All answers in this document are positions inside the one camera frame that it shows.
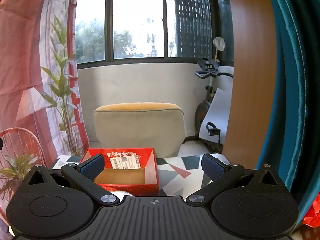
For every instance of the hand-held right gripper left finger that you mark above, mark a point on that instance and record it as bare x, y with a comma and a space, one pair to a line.
92, 167

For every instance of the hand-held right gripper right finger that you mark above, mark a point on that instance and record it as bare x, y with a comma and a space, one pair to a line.
212, 167

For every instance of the white fluffy soft item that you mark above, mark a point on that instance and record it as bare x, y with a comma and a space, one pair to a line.
122, 193

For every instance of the red strawberry print cardboard box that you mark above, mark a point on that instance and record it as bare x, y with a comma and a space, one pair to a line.
140, 188

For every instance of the geometric patterned tablecloth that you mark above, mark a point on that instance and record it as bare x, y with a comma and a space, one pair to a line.
180, 172

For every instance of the white board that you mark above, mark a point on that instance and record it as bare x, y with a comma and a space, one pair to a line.
218, 112

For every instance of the beige armchair with yellow top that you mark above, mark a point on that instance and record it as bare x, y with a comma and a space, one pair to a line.
138, 130

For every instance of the black exercise bike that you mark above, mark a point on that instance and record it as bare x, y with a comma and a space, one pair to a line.
208, 72

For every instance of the brown wooden door panel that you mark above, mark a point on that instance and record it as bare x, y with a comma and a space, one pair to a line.
250, 80

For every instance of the teal curtain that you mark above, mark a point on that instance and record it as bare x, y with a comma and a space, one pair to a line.
292, 92

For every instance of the red shiny bag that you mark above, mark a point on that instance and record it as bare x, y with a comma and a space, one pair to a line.
312, 215

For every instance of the white net on stick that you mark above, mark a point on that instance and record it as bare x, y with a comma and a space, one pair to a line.
219, 43

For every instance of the dark framed window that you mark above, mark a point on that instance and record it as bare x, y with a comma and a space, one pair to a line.
137, 30

